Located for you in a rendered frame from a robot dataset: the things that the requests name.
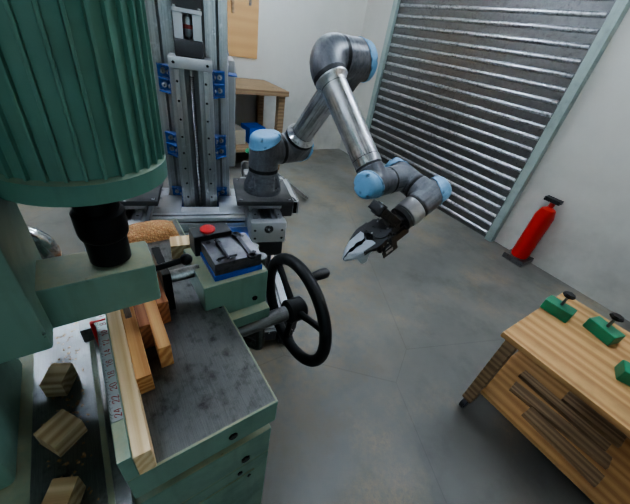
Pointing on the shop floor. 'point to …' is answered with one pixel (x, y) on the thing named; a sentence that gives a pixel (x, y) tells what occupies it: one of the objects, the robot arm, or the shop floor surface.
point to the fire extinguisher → (520, 254)
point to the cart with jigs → (577, 396)
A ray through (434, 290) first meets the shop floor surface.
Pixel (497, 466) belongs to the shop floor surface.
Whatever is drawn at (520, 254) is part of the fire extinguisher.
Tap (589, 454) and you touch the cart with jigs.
